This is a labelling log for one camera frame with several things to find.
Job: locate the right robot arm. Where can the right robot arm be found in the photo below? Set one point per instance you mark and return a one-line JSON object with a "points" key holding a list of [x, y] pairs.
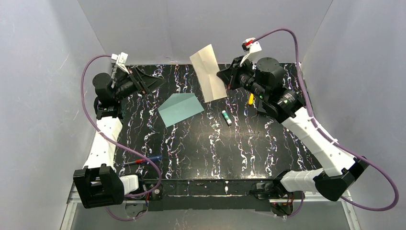
{"points": [[265, 80]]}

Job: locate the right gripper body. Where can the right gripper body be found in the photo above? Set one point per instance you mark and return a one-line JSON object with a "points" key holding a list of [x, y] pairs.
{"points": [[236, 75]]}

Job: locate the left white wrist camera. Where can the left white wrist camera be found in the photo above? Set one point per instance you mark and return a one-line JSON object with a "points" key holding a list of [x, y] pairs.
{"points": [[120, 61]]}

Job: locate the beige letter paper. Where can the beige letter paper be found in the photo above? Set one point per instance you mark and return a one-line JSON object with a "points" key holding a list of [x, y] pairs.
{"points": [[206, 67]]}

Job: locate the green white glue stick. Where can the green white glue stick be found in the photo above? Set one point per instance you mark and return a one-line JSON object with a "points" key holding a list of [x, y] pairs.
{"points": [[226, 117]]}

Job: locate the yellow marker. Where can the yellow marker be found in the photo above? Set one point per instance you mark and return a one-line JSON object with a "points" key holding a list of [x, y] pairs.
{"points": [[251, 99]]}

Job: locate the teal envelope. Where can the teal envelope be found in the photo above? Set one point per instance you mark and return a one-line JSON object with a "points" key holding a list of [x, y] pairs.
{"points": [[178, 107]]}

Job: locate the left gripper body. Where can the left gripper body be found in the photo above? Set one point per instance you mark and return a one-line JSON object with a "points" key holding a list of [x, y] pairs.
{"points": [[137, 80]]}

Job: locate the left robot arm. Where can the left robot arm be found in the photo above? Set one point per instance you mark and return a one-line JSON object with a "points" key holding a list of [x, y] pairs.
{"points": [[97, 183]]}

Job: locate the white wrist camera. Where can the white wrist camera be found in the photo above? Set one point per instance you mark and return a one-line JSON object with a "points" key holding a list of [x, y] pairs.
{"points": [[251, 48], [120, 61]]}

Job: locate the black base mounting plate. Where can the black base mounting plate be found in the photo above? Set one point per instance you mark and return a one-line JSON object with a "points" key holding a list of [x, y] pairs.
{"points": [[219, 194]]}

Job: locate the blue red screwdriver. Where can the blue red screwdriver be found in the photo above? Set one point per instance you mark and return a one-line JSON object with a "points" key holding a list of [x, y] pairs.
{"points": [[141, 161]]}

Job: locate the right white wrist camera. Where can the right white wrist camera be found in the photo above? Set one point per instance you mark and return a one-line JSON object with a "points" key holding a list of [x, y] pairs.
{"points": [[251, 48]]}

